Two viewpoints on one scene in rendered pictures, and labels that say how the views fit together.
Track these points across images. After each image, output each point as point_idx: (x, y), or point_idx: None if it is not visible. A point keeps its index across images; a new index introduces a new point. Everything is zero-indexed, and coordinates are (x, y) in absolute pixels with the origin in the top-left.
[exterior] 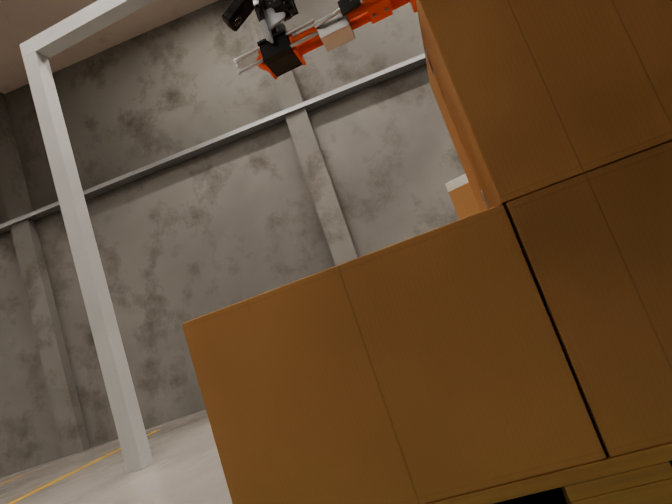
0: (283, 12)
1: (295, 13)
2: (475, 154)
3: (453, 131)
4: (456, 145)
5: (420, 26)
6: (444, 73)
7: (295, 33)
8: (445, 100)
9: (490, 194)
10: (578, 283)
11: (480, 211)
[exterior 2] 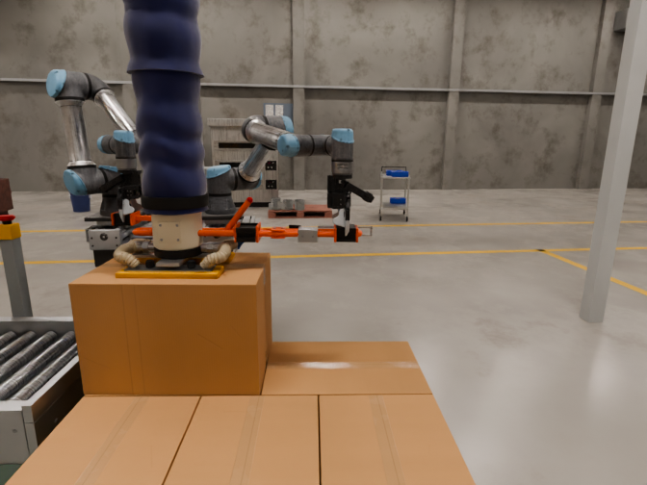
0: (332, 215)
1: (329, 207)
2: (270, 325)
3: (262, 319)
4: (260, 331)
5: (267, 262)
6: (270, 289)
7: (334, 218)
8: (265, 300)
9: (270, 343)
10: None
11: (259, 380)
